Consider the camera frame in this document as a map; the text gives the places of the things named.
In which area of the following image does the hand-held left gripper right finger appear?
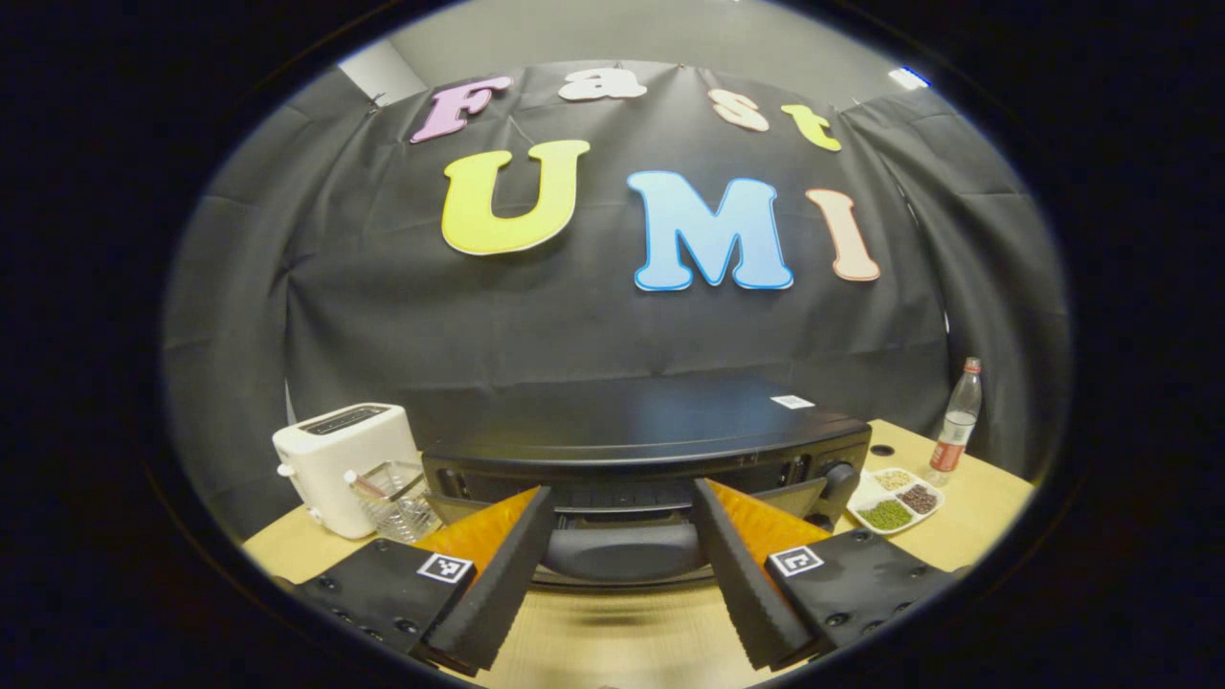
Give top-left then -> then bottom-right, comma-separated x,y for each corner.
691,478 -> 968,671

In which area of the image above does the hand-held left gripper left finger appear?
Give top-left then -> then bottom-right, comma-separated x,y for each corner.
292,485 -> 558,676

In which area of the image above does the black electric oven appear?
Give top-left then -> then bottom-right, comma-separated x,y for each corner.
421,373 -> 874,589

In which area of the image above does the clear glass jar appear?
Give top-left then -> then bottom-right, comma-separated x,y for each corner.
345,461 -> 443,545

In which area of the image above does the white divided plate with beans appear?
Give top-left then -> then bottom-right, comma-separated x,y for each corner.
847,466 -> 947,537

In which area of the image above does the white toaster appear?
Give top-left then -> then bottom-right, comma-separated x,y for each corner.
272,403 -> 422,540

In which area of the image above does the clear bottle with red label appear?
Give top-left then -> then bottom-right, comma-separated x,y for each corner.
924,357 -> 984,489

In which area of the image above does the black backdrop cloth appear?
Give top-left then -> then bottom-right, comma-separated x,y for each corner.
163,59 -> 1071,537

